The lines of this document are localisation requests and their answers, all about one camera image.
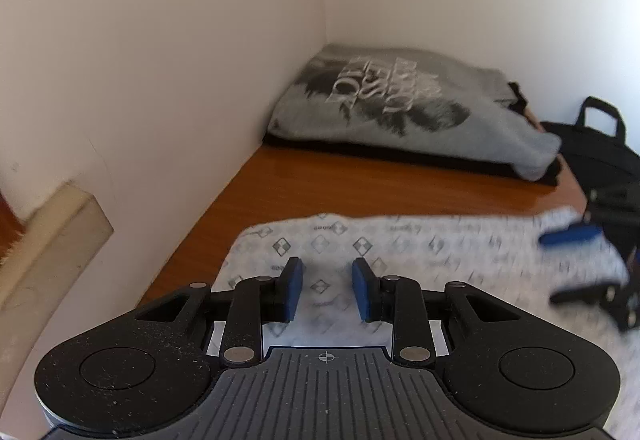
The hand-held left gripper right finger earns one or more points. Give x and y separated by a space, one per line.
362 290

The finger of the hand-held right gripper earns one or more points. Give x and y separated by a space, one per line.
570 236
600 295

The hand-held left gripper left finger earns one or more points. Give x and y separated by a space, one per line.
292 287

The white patterned shirt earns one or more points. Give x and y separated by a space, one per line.
450 255

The grey printed sweatshirt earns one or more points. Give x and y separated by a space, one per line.
400 115

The black bag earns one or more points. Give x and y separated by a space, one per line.
595 155

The cream window sill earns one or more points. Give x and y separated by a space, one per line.
60 240

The wooden window frame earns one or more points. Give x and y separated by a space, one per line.
7 230

